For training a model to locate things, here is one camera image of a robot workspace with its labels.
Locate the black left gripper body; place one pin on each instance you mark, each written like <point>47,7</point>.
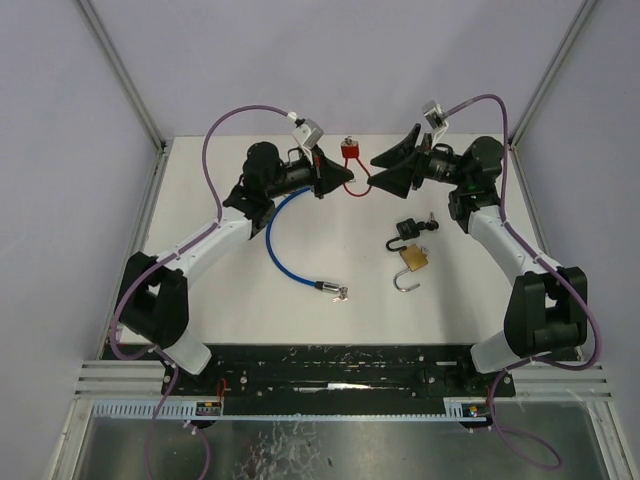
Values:
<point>318,175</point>

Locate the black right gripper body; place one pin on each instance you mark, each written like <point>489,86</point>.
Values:
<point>416,166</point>

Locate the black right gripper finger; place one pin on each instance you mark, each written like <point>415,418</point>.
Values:
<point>399,152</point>
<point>395,177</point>

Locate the blue cable lock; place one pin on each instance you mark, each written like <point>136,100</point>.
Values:
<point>287,238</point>

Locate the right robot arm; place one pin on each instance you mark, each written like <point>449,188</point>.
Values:
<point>545,309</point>

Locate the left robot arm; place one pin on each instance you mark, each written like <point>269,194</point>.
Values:
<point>153,300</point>

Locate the blue lock keys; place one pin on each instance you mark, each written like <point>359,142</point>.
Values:
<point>341,294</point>

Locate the black padlock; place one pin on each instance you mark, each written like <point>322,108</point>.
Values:
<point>406,230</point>

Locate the black-headed keys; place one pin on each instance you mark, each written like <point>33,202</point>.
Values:
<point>431,224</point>

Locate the large brass padlock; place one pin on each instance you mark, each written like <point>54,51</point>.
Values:
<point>414,260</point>

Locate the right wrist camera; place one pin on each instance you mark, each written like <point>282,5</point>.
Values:
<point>437,120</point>

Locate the aluminium frame post left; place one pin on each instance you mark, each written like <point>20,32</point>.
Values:
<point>98,30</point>

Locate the aluminium frame post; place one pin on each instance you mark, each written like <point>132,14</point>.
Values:
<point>98,30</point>
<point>574,32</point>

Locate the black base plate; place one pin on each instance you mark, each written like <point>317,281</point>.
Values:
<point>337,381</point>

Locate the aluminium frame post right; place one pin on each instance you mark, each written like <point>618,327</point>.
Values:
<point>574,32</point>

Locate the grey slotted cable duct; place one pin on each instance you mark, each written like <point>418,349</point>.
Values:
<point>189,410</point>

